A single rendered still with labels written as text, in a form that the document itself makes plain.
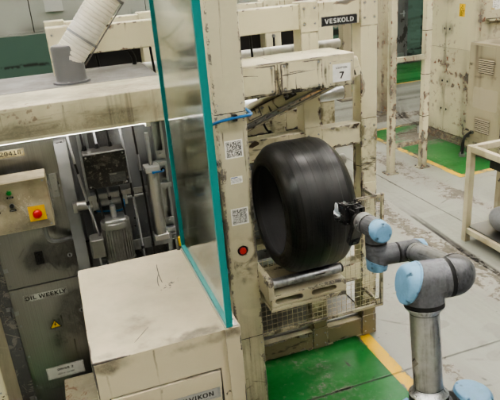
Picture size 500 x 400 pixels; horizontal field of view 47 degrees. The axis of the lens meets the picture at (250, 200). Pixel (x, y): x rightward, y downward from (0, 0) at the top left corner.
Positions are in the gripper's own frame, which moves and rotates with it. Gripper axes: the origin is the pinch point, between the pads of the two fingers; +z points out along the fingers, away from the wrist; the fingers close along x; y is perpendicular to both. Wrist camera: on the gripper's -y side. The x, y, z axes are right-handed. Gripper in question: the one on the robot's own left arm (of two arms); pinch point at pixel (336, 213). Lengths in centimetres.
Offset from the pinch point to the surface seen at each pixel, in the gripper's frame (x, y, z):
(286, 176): 15.8, 15.6, 11.2
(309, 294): 9.1, -39.9, 14.8
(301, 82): -8, 48, 42
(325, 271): -0.4, -31.9, 16.4
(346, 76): -30, 48, 42
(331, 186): -0.2, 9.8, 4.0
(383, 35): -355, 43, 551
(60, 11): 65, 138, 917
